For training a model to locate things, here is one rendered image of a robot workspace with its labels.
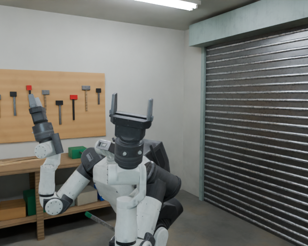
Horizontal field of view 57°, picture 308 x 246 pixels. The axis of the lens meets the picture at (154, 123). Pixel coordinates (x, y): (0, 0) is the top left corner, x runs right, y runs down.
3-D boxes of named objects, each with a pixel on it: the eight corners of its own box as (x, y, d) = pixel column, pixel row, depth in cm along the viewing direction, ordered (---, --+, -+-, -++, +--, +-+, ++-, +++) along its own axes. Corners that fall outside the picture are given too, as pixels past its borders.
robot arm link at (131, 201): (118, 166, 87) (117, 209, 87) (146, 165, 89) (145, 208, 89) (116, 162, 93) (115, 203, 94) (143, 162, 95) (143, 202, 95)
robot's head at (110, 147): (113, 143, 125) (100, 136, 120) (125, 146, 119) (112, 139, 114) (107, 157, 123) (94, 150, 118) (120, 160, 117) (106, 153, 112)
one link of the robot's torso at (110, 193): (144, 182, 160) (121, 127, 146) (192, 197, 136) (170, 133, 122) (105, 218, 143) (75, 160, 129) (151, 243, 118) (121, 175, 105)
